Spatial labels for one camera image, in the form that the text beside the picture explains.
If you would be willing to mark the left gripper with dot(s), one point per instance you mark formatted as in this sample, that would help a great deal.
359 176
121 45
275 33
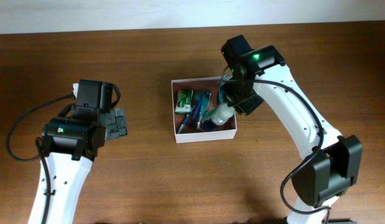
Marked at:
116 123

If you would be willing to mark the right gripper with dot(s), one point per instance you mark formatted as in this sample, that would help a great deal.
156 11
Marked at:
241 106

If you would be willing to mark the blue mouthwash bottle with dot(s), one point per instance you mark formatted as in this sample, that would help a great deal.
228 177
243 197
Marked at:
220 94

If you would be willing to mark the purple foam soap pump bottle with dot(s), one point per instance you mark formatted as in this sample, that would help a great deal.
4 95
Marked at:
216 117

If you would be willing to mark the green white toothpaste tube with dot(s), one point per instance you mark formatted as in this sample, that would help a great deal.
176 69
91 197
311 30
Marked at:
206 97

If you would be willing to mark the blue disposable razor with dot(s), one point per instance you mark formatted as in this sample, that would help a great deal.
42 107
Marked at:
195 111

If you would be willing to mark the blue white toothbrush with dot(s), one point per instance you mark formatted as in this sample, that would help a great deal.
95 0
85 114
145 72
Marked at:
188 117

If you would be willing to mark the green Dettol soap bar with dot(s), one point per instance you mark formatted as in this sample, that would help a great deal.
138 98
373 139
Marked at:
183 104

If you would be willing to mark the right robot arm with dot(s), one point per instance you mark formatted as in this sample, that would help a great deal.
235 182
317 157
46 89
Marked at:
330 162

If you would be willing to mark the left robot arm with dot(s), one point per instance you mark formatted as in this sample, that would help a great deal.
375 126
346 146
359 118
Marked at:
69 145

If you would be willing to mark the white cardboard box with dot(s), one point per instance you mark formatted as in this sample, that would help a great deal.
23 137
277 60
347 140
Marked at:
191 134

